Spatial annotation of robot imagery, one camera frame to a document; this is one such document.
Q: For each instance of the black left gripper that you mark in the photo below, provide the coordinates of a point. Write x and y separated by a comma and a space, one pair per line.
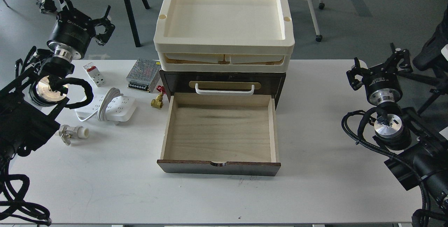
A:
70, 35

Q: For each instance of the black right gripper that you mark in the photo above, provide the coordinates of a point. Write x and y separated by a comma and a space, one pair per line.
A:
381, 82

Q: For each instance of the white power strip with cable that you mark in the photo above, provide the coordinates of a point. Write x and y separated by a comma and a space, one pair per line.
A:
112, 106

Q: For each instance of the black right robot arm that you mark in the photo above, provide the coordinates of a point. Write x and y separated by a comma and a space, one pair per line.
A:
417, 154

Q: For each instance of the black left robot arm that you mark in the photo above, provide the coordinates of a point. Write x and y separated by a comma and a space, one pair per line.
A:
42, 87

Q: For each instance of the white red circuit breaker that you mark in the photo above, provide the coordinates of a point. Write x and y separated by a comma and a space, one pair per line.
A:
94, 73

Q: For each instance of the black stand right edge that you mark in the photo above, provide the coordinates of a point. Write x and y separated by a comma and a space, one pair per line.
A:
432, 57

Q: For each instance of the silver mesh power supply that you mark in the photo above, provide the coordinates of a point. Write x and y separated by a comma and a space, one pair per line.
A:
144, 75

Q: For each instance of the white plastic pipe valve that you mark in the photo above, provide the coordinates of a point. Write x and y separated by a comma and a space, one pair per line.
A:
67, 132

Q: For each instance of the cream plastic stacked tray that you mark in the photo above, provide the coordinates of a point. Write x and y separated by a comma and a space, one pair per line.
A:
253, 36

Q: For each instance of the open wooden drawer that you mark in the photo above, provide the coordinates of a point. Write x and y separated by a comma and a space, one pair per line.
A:
231, 135

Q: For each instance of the brass valve red handle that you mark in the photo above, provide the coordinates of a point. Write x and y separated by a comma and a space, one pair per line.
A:
158, 101

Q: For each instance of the white drawer handle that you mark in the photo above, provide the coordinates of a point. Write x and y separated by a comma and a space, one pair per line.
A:
224, 93

